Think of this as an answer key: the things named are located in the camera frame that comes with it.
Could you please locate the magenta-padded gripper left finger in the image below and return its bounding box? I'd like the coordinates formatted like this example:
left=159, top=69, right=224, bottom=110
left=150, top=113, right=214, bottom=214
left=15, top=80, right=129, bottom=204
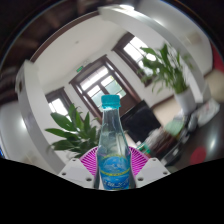
left=57, top=146, right=100, bottom=189

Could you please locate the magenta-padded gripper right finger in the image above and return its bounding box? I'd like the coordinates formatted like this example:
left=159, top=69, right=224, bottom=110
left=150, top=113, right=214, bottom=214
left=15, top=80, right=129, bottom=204
left=127, top=146, right=171, bottom=188

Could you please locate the clear bottle with teal cap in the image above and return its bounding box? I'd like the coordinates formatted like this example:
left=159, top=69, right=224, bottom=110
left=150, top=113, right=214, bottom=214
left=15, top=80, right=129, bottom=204
left=94, top=94, right=132, bottom=191

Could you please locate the green and white box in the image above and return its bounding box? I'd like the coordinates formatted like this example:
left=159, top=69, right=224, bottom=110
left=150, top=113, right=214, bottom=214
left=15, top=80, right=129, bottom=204
left=136, top=141, right=151, bottom=156

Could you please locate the broad-leaf plant in white pot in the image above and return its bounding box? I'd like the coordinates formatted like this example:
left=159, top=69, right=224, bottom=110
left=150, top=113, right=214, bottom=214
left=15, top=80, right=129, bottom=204
left=139, top=43, right=198, bottom=116
left=44, top=103, right=101, bottom=159

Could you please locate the flat round red coaster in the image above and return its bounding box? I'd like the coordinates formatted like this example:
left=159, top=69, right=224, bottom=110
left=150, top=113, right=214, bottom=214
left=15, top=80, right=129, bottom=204
left=189, top=146, right=208, bottom=165

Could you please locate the green book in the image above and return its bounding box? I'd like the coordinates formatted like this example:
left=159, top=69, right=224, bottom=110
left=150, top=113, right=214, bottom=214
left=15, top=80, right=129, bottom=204
left=164, top=118, right=186, bottom=138

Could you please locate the dark grey round object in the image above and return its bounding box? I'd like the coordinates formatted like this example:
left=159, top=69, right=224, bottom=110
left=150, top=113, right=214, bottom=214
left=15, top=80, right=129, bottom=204
left=186, top=113, right=200, bottom=133

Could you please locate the dark framed window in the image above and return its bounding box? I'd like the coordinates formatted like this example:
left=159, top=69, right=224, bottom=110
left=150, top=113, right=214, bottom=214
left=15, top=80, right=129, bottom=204
left=44, top=87, right=74, bottom=123
left=112, top=32, right=158, bottom=88

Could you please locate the dark wooden glazed door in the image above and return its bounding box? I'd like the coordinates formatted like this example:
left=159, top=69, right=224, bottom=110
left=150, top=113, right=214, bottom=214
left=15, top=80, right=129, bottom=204
left=68, top=54, right=143, bottom=118

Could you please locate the red carpeted staircase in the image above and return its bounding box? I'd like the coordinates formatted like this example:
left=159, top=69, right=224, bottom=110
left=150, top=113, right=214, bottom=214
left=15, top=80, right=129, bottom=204
left=211, top=43, right=224, bottom=73

